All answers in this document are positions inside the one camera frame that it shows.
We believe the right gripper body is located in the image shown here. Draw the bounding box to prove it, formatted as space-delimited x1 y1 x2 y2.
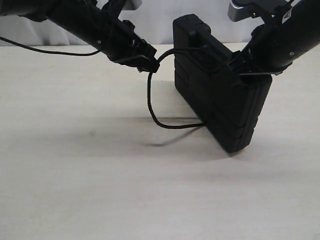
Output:
246 23 297 75

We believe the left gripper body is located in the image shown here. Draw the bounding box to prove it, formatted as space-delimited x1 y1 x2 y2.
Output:
96 19 157 64

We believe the black braided rope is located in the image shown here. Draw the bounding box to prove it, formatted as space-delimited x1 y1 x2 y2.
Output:
146 47 216 130

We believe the black plastic carrying case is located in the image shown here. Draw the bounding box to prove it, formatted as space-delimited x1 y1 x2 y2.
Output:
172 14 272 154

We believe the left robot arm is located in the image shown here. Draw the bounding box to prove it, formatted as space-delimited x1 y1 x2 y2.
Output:
0 0 160 73

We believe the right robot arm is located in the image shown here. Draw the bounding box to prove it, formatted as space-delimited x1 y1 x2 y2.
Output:
227 0 320 75

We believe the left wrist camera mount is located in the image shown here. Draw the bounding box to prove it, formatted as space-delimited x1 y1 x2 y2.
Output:
102 0 143 16

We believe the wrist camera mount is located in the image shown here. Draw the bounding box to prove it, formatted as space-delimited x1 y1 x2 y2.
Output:
227 0 293 27
102 0 143 16

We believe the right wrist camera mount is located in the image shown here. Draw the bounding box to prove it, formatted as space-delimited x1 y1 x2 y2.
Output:
227 0 293 27

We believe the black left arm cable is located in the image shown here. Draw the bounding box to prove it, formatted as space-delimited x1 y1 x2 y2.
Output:
0 36 101 57

